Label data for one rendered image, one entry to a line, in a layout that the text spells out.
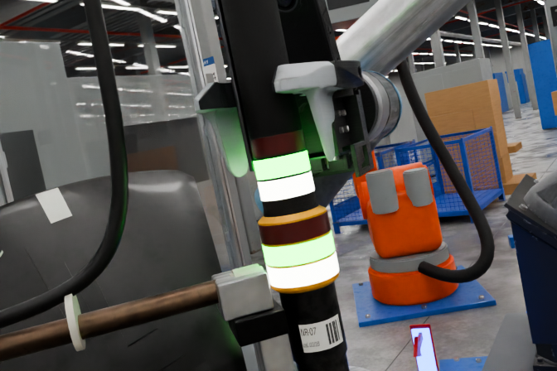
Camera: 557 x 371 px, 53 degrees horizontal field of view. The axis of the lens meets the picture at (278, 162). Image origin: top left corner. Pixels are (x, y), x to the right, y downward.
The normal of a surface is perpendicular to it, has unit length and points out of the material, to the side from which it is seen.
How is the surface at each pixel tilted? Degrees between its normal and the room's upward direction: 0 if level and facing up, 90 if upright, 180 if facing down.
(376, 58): 114
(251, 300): 90
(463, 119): 90
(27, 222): 49
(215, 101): 90
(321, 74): 90
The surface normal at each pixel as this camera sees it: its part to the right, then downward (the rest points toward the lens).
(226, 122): 0.88, -0.08
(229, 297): 0.24, 0.00
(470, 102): -0.55, 0.15
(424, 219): -0.08, 0.07
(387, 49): 0.14, 0.44
